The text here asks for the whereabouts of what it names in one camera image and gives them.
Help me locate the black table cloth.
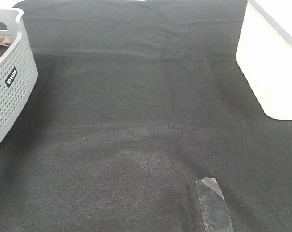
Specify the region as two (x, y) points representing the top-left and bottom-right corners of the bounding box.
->
(0, 0), (292, 232)

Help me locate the clear adhesive tape strip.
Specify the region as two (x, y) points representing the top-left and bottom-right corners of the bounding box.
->
(196, 177), (234, 232)

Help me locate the grey perforated laundry basket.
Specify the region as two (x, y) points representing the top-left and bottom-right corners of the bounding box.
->
(0, 8), (38, 144)

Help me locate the white plastic basket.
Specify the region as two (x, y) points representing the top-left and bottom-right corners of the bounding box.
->
(236, 0), (292, 120)

